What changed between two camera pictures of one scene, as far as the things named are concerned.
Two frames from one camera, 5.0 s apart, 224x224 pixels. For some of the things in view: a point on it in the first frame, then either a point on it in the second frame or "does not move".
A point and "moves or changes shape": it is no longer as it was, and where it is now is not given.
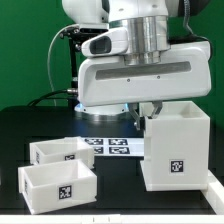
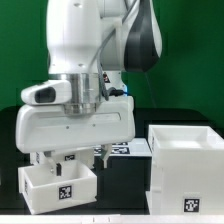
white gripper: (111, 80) -> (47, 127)
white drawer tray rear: (61, 150) does not move
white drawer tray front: (58, 185) does not move
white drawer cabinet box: (176, 147) moves or changes shape
